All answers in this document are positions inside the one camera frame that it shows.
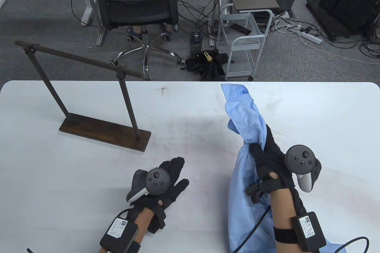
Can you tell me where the black office chair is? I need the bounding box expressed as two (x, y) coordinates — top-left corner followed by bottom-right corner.
(89, 0), (186, 81)

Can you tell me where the white power strip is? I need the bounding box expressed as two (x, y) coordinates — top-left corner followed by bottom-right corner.
(298, 27), (323, 45)

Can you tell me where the person's left forearm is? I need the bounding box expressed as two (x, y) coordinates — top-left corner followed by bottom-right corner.
(100, 208), (156, 253)

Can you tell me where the black box on right wrist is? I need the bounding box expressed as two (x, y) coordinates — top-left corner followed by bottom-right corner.
(291, 211), (327, 251)

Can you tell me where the grey controller on right hand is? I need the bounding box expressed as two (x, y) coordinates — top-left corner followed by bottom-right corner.
(284, 145), (322, 193)

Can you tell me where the person's right hand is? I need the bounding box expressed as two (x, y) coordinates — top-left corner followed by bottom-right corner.
(249, 124), (297, 203)

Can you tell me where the aluminium frame leg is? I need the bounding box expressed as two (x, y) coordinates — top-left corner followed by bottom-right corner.
(94, 0), (108, 47)

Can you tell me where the tangle of floor cables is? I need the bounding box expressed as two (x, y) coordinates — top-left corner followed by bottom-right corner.
(269, 10), (380, 63)

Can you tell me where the black folded umbrella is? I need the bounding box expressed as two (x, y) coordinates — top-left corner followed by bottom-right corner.
(180, 50), (228, 81)

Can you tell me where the grey controller on hand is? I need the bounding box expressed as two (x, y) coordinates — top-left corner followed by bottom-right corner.
(284, 145), (322, 193)
(126, 168), (171, 203)

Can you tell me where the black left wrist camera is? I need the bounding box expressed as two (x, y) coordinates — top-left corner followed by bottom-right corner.
(148, 206), (166, 234)

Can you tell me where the black wrist box cable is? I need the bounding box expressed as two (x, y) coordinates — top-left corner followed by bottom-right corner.
(326, 236), (370, 253)

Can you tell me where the grey controller on left hand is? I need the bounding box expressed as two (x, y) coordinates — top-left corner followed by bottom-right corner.
(126, 168), (171, 203)

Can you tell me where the black glove cable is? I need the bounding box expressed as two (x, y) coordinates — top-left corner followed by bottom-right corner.
(230, 204), (272, 253)

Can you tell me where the white rolling cart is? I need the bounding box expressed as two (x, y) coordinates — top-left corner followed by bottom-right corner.
(216, 3), (274, 82)

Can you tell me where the black box on wrist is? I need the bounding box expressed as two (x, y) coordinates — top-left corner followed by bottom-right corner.
(291, 211), (327, 251)
(99, 217), (139, 251)

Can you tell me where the person's left hand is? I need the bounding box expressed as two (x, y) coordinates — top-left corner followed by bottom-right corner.
(128, 157), (190, 215)

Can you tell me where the metal clothes rack, wooden base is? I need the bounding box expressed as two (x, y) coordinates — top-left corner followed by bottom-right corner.
(15, 40), (152, 152)

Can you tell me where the black box on left wrist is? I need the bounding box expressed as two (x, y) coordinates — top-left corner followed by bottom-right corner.
(99, 217), (139, 251)

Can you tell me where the black phone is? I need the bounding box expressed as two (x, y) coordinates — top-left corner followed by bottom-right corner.
(230, 23), (252, 36)

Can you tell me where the person's right forearm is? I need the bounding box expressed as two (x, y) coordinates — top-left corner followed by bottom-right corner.
(269, 186), (301, 253)

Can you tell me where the light blue shirt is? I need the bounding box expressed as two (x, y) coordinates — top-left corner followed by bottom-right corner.
(221, 83), (349, 253)

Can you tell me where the black right wrist strap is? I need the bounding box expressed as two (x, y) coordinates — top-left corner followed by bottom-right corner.
(273, 226), (298, 245)

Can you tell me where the dark water bottle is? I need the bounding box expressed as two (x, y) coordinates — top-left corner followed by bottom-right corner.
(190, 32), (203, 58)

